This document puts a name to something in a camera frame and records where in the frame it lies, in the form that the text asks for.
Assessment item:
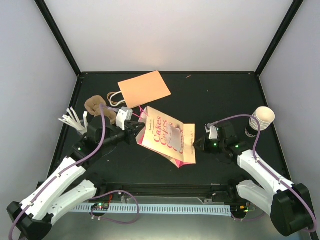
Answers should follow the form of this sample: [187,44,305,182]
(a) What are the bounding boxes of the cream cakes paper bag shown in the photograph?
[136,106,196,168]

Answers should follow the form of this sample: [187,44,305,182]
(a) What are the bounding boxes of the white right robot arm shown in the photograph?
[193,121,318,237]

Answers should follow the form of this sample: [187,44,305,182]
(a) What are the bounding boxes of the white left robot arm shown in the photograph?
[7,116,145,240]

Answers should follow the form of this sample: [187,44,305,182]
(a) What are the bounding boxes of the plain brown paper bag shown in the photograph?
[107,70,171,109]

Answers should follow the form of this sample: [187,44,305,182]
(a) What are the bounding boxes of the brown pulp cup carriers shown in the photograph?
[84,95,117,125]

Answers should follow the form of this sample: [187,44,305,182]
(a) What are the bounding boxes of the white straws bundle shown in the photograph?
[58,106,89,135]

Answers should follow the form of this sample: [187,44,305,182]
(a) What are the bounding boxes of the stack of paper cups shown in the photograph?
[245,106,276,138]

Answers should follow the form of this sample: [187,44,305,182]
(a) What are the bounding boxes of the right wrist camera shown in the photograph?
[204,123,219,140]

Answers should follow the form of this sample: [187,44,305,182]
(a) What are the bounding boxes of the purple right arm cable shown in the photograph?
[209,114,318,233]

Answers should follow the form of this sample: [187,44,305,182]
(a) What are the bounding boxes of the light blue cable duct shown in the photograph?
[70,202,231,217]

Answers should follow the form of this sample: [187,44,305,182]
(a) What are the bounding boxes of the black frame post left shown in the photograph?
[34,0,82,77]

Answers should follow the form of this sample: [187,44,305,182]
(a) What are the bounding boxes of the black frame post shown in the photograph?
[255,0,304,77]
[34,0,82,77]

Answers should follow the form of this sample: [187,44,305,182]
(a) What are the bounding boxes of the black frame post right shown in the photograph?
[255,0,304,77]

